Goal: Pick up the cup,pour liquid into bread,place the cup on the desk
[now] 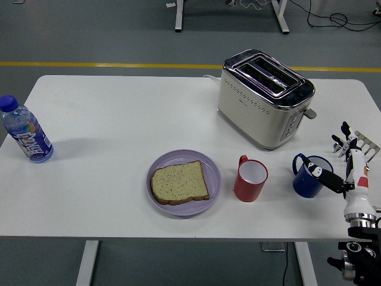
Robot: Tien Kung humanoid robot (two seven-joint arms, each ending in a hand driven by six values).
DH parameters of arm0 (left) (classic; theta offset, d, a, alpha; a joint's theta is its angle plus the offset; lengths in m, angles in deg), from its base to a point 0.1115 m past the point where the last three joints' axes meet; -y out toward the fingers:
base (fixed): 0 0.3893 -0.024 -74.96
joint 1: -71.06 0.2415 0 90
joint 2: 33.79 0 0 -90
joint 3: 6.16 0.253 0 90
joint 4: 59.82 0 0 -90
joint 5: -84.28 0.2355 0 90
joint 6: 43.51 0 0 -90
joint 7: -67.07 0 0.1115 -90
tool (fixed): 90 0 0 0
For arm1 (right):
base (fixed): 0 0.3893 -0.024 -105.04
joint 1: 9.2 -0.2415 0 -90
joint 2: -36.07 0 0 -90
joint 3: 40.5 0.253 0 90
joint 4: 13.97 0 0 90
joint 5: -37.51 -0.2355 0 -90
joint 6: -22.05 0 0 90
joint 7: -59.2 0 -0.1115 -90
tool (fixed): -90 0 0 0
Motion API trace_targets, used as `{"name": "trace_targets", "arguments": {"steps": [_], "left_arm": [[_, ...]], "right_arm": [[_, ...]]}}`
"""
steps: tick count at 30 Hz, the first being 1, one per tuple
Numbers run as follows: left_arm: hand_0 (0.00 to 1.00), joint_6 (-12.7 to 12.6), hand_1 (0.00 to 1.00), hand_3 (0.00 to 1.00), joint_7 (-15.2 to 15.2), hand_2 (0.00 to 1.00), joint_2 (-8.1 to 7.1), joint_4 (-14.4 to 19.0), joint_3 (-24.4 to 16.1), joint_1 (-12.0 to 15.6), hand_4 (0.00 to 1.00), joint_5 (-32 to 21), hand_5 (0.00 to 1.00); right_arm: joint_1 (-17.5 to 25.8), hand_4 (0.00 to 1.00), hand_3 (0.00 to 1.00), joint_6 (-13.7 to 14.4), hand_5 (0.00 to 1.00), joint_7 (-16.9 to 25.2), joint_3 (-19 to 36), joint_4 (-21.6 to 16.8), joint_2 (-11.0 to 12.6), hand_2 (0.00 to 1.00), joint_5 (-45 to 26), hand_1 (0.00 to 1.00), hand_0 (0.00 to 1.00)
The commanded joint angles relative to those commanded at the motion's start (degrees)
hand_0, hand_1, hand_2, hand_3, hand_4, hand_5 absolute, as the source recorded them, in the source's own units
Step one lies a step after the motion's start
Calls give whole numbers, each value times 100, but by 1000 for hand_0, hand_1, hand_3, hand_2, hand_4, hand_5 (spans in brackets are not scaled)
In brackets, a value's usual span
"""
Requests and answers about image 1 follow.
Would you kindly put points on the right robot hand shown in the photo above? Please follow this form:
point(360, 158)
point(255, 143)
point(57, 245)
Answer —
point(358, 199)

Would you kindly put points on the blue enamel cup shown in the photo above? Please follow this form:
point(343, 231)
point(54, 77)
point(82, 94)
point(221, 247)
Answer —
point(303, 184)

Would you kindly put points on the red enamel cup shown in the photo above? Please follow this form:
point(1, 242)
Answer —
point(247, 190)

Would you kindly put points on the slice of bread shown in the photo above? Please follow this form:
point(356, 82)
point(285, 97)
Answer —
point(178, 183)

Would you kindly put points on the white background desk leg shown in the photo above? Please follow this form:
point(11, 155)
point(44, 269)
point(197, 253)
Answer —
point(179, 15)
point(281, 18)

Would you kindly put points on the metal toast rack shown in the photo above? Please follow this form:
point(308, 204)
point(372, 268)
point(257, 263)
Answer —
point(372, 147)

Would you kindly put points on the white table leg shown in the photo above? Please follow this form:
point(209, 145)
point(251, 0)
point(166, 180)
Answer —
point(87, 265)
point(306, 268)

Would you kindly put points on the grey floor socket plate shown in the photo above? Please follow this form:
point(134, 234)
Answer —
point(272, 247)

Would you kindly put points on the cream and chrome toaster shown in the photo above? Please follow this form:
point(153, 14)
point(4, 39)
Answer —
point(253, 119)

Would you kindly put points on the purple round plate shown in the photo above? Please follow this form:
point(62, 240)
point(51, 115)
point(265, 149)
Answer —
point(184, 156)

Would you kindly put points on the white paper scrap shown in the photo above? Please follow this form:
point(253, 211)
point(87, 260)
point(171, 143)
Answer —
point(170, 4)

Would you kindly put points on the blue-capped drink bottle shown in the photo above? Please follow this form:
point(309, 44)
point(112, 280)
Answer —
point(29, 140)

